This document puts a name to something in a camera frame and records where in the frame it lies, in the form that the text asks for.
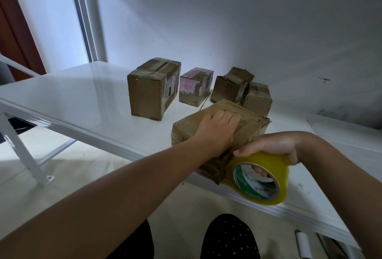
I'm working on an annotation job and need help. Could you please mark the person's left hand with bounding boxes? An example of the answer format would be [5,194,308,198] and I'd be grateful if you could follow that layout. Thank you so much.
[190,110,242,156]

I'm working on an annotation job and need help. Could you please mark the person's right hand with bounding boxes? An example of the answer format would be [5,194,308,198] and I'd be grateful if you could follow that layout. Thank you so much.
[233,131,317,166]

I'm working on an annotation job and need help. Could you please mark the yellow tape roll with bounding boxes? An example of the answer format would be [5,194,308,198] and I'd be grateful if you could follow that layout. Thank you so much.
[225,151,291,206]

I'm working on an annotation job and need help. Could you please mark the pink carton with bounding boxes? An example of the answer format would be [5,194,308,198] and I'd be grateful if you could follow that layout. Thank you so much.
[178,67,214,108]

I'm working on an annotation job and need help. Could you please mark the corrugated cardboard box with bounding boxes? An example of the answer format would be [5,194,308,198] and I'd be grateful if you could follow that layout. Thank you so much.
[210,67,255,105]

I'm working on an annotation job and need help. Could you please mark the small cardboard box red label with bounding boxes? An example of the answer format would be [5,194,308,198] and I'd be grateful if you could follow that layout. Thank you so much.
[242,82,273,118]

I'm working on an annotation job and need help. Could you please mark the long cardboard box white label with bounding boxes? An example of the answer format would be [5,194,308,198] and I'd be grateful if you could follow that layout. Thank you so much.
[127,57,181,121]

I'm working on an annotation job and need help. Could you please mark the person's left forearm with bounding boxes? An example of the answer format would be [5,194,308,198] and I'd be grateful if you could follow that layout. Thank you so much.
[0,137,207,259]

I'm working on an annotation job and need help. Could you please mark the person's right forearm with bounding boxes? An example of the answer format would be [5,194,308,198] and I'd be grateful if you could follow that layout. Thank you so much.
[298,137,382,259]

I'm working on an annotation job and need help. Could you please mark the person's black trousers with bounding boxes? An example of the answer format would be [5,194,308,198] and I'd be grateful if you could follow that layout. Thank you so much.
[107,213,262,259]

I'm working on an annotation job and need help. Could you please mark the white tube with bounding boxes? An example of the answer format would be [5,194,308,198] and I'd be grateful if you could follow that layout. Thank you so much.
[295,231,314,259]

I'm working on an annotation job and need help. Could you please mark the white metal shelf rack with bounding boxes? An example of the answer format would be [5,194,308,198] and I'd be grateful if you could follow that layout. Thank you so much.
[0,0,382,259]

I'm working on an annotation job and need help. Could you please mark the perforated white metal rack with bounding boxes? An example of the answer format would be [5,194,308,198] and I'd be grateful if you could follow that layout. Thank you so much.
[0,53,75,188]

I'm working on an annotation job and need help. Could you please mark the red-brown door frame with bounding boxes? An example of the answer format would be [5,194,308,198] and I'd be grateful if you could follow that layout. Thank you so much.
[0,0,47,82]

